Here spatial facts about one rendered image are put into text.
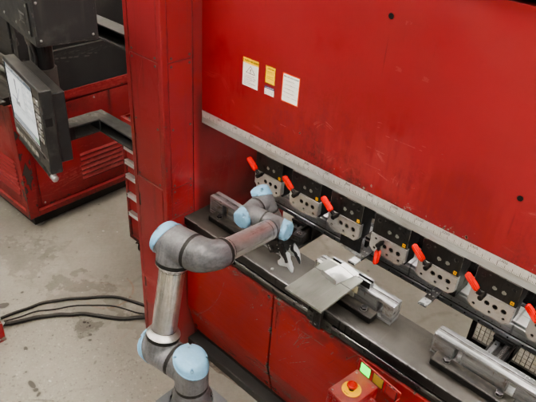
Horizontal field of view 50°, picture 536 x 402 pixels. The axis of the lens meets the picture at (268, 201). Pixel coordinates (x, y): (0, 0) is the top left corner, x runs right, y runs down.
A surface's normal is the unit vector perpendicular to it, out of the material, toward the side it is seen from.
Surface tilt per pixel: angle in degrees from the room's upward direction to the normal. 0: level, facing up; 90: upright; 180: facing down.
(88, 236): 0
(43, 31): 90
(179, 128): 90
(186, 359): 8
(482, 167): 90
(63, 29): 90
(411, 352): 0
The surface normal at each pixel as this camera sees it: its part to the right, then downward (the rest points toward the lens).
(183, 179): 0.72, 0.41
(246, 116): -0.69, 0.36
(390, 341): 0.07, -0.84
